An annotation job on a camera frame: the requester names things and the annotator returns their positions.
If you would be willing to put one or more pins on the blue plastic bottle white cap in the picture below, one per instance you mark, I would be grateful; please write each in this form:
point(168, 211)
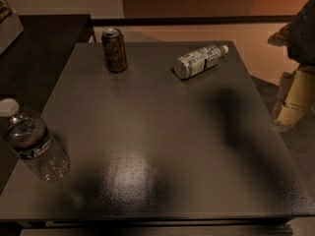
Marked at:
point(199, 61)

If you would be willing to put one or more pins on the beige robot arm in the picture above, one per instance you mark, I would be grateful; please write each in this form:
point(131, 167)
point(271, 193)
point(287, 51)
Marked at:
point(296, 94)

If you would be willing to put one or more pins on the orange soda can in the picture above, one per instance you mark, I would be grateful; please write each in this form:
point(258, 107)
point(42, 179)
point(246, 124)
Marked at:
point(114, 50)

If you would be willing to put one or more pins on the clear water bottle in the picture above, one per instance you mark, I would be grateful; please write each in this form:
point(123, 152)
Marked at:
point(28, 136)

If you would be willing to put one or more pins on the grey box at left edge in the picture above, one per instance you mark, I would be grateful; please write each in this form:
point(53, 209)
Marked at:
point(10, 25)

